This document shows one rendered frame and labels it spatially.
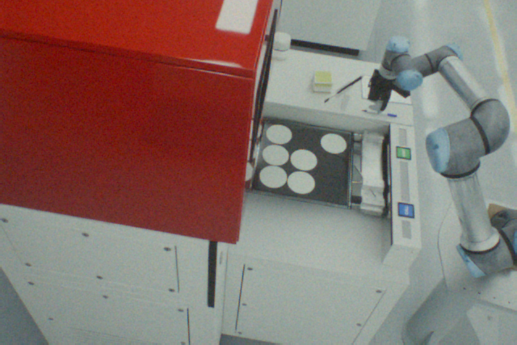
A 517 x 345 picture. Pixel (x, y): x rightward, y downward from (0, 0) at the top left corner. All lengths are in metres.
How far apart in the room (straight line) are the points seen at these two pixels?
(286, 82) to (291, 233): 0.64
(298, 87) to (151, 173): 1.09
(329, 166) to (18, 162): 1.12
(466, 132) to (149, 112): 0.87
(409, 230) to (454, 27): 2.94
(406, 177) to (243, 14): 1.11
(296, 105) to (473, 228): 0.82
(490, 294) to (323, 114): 0.88
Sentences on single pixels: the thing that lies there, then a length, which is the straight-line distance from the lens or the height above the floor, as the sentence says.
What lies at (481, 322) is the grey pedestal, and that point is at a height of 0.01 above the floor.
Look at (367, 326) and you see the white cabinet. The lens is 2.21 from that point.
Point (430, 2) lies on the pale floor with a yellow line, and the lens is 4.76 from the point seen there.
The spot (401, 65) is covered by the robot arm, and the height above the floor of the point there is 1.30.
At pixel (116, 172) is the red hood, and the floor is 1.45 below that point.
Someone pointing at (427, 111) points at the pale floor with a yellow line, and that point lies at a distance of 3.69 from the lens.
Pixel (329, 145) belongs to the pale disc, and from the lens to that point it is 2.04.
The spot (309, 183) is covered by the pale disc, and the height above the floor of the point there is 0.90.
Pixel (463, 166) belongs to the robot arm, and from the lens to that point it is 1.53.
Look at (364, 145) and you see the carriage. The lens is 2.11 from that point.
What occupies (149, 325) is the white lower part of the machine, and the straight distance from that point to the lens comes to 1.98.
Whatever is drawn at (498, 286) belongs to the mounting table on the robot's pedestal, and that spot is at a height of 0.82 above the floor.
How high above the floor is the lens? 2.41
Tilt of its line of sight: 50 degrees down
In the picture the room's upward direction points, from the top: 8 degrees clockwise
